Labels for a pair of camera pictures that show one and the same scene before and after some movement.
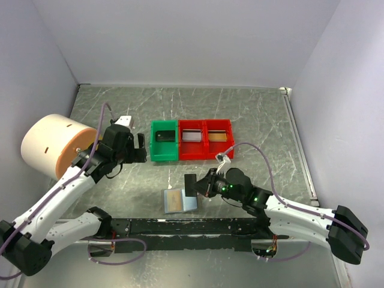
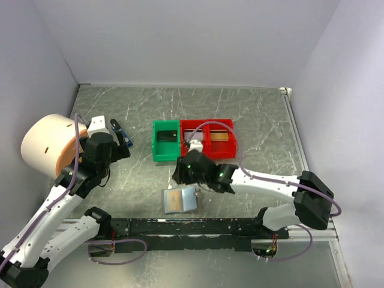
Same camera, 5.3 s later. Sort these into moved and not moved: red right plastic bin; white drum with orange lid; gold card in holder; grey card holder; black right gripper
Moved: black right gripper
Not moved: red right plastic bin; grey card holder; white drum with orange lid; gold card in holder
